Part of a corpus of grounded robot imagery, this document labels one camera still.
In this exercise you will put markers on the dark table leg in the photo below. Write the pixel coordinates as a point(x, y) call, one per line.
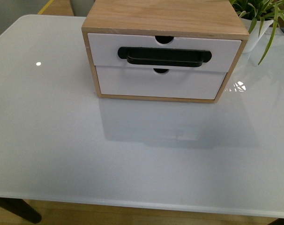
point(20, 208)

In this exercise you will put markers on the black drawer handle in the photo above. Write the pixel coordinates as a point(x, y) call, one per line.
point(164, 56)

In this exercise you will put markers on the wooden drawer cabinet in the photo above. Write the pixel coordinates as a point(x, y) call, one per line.
point(211, 19)

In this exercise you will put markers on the white plant pot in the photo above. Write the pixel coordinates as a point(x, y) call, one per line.
point(256, 34)

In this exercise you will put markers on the green spider plant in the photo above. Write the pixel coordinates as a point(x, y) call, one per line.
point(263, 10)

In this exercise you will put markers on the white drawer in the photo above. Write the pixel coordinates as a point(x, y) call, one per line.
point(104, 50)
point(146, 82)

